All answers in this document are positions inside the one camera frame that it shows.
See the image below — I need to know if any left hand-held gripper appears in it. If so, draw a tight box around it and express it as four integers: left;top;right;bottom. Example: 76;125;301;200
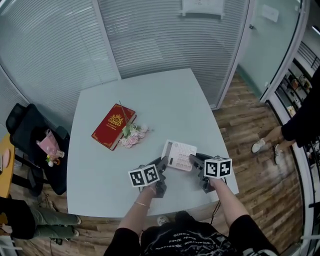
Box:
127;156;169;200

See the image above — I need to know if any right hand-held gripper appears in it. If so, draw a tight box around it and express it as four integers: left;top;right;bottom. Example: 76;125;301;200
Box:
189;153;233;195

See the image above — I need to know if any white calculator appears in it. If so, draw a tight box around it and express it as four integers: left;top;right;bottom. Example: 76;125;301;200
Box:
161;139;198;173

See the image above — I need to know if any person's left forearm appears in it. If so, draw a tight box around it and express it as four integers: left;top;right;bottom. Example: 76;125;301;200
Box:
119;186;157;235

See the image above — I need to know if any person's right forearm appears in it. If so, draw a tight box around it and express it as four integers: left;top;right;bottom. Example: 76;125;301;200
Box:
213;177;251;226

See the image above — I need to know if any pink artificial flower bunch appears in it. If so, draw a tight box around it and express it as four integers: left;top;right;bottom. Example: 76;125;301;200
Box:
117;100;155;149

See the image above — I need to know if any red hardcover book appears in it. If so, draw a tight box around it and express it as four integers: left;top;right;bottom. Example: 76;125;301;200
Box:
91;103;138;151

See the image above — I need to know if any white square table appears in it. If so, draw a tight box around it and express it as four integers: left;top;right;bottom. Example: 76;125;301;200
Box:
66;67;240;219

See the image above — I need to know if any person's black printed shirt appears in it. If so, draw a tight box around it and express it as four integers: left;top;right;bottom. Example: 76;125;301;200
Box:
103;211;280;256

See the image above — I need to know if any pink bag on chair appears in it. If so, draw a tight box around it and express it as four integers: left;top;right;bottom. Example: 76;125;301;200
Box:
36;129;60;157

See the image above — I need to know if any black office chair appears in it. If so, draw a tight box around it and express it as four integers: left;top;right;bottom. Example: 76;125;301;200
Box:
5;102;71;196

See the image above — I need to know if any black metal shelf rack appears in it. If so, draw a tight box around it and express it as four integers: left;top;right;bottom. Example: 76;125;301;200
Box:
264;41;320;256

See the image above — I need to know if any round wooden side table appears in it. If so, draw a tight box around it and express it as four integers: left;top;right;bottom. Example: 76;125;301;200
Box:
0;133;16;200

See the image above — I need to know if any pink oval plate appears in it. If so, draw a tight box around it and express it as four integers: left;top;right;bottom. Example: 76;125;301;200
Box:
0;149;11;171

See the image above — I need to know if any white paper on glass door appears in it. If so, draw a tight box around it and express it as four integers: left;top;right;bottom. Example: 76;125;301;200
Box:
261;4;280;23

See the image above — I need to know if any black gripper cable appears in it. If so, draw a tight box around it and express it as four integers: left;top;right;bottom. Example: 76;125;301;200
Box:
209;199;222;226

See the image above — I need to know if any white wall board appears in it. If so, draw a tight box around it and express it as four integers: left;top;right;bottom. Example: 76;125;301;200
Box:
178;0;226;18

